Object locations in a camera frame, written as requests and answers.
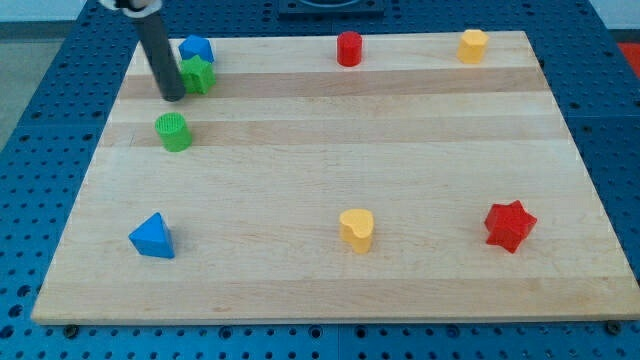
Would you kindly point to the blue cube block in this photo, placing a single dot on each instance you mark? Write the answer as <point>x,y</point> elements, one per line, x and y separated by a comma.
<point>195,45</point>

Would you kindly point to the yellow heart block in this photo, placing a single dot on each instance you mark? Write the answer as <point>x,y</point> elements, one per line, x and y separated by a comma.
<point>356,227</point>

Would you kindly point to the wooden board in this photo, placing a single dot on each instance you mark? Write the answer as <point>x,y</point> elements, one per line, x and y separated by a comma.
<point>286,140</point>

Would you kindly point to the red cylinder block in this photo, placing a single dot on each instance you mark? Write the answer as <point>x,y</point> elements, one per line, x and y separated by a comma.
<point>349,48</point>

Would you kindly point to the green cylinder block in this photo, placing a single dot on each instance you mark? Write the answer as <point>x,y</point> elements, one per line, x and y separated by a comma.
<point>173,132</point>

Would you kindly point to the green star block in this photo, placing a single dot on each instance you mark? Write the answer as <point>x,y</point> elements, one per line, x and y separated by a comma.
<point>197,75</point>

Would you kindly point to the blue triangle block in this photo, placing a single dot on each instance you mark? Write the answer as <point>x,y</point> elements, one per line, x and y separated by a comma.
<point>153,238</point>

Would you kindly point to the red star block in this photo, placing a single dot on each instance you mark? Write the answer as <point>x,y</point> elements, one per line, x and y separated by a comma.
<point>508,225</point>

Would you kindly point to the yellow hexagon block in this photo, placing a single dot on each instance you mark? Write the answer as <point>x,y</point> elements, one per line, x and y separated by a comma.
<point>472,46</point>

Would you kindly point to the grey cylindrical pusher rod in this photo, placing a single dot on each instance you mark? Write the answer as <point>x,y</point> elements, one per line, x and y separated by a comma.
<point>155,43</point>

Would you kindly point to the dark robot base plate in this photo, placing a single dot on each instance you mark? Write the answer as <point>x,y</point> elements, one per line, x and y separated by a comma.
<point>328,8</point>

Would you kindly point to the white rod mount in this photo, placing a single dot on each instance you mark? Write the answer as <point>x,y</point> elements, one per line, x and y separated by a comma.
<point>133,8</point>

